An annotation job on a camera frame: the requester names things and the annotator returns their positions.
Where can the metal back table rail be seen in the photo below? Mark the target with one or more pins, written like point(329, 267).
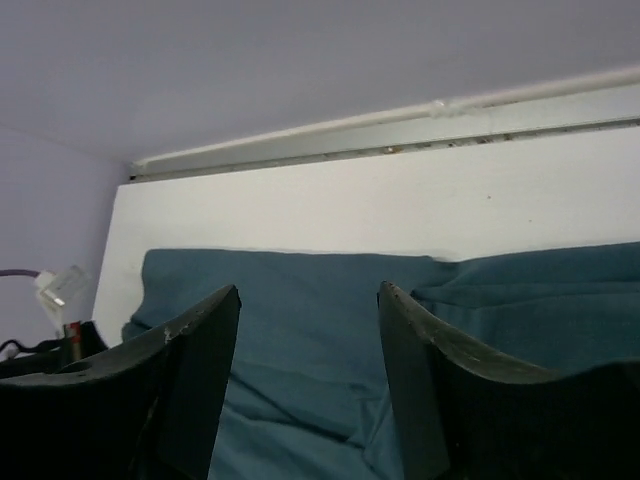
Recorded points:
point(597, 101)

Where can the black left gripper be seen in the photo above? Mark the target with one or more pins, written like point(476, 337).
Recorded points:
point(48, 356)

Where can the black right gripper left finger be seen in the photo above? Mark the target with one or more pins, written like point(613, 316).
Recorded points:
point(148, 408)

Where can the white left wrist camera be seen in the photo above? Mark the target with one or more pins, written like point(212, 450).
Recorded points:
point(55, 292)

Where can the teal blue t shirt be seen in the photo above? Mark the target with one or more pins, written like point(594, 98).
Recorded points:
point(308, 395)

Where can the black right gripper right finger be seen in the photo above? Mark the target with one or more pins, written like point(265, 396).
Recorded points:
point(464, 410)

